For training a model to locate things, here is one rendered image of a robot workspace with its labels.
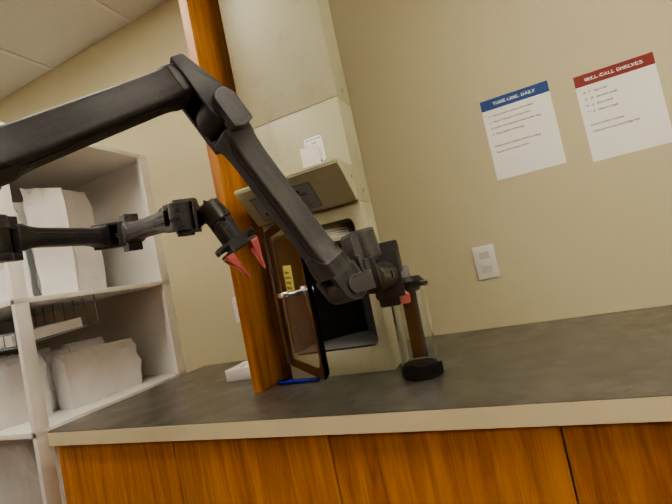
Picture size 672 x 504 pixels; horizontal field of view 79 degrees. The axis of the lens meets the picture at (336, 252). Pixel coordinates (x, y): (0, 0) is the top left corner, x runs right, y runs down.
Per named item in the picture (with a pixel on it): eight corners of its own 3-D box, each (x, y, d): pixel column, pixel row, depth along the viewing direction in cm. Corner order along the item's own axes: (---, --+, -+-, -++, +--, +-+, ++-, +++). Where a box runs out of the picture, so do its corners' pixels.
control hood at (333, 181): (262, 227, 125) (255, 195, 125) (360, 199, 112) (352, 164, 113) (239, 226, 114) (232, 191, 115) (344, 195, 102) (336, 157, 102)
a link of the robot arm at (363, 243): (327, 302, 79) (352, 295, 72) (310, 246, 80) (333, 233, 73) (373, 287, 86) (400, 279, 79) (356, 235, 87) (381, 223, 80)
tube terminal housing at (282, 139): (326, 357, 145) (284, 149, 149) (415, 347, 133) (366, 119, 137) (292, 380, 122) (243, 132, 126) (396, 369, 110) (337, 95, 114)
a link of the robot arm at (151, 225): (119, 252, 124) (113, 217, 124) (138, 250, 128) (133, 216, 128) (178, 238, 93) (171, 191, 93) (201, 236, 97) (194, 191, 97)
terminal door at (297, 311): (292, 364, 121) (265, 232, 123) (329, 380, 93) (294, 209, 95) (289, 364, 121) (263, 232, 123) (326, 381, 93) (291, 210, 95)
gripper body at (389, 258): (397, 248, 89) (387, 249, 82) (407, 294, 88) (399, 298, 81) (369, 254, 91) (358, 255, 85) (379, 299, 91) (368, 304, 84)
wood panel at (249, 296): (324, 349, 162) (256, 15, 169) (331, 348, 161) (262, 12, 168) (253, 392, 117) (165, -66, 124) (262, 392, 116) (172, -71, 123)
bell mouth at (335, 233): (321, 249, 138) (318, 233, 138) (370, 237, 131) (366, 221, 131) (296, 250, 122) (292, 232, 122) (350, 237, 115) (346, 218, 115)
